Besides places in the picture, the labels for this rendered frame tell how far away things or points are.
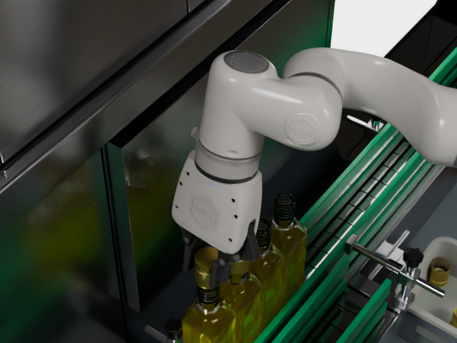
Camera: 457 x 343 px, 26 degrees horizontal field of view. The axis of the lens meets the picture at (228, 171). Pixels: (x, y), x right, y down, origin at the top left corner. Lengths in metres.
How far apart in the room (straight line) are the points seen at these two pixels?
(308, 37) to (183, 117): 0.30
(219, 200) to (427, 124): 0.25
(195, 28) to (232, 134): 0.20
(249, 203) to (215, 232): 0.06
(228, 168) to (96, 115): 0.16
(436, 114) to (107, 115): 0.37
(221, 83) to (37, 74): 0.19
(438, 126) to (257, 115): 0.19
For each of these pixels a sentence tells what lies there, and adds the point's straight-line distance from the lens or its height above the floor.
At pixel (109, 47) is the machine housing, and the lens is 1.13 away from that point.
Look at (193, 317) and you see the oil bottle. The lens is 1.31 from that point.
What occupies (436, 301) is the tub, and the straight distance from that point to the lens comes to 1.75.
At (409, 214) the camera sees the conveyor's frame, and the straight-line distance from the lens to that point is 1.74.
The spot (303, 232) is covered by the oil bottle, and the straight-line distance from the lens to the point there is 1.41.
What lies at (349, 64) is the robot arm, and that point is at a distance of 1.14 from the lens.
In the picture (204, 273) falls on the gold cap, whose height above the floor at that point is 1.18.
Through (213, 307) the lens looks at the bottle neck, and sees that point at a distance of 1.30.
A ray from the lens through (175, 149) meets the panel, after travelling 1.29.
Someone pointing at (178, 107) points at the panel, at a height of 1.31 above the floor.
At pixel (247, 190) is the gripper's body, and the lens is 1.12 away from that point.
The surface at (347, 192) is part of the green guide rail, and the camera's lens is 1.69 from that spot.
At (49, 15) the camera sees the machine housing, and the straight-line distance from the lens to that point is 1.03.
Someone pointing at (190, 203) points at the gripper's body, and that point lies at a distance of 1.17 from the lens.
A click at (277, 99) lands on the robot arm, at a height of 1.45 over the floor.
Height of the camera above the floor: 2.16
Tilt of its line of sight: 47 degrees down
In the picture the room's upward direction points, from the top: straight up
